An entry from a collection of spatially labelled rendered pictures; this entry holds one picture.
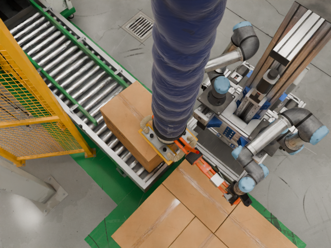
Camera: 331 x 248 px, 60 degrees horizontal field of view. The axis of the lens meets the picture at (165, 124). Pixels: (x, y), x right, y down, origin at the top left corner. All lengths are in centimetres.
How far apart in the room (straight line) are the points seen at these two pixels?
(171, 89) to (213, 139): 190
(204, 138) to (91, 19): 223
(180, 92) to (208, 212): 151
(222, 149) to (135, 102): 116
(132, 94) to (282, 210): 199
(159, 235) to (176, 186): 42
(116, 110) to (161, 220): 98
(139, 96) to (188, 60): 138
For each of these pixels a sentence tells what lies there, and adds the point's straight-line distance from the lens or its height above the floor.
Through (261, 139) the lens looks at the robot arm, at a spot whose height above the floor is 159.
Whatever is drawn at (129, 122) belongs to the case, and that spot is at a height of 95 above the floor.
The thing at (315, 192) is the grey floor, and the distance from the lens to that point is 355.
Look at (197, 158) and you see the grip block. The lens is 192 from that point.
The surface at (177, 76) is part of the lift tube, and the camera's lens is 113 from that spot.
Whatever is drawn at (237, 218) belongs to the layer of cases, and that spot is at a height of 54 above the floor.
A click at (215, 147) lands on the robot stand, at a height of 21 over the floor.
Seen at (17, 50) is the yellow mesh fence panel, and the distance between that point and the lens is 163.
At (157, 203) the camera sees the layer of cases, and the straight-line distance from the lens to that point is 253.
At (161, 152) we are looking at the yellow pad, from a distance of 204.
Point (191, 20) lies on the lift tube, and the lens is 90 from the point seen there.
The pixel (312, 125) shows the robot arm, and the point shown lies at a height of 167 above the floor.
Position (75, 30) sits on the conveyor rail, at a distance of 332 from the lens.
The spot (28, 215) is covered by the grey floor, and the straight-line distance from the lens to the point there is 332.
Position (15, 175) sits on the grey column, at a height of 93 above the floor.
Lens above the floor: 306
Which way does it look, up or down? 68 degrees down
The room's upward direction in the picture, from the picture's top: 6 degrees clockwise
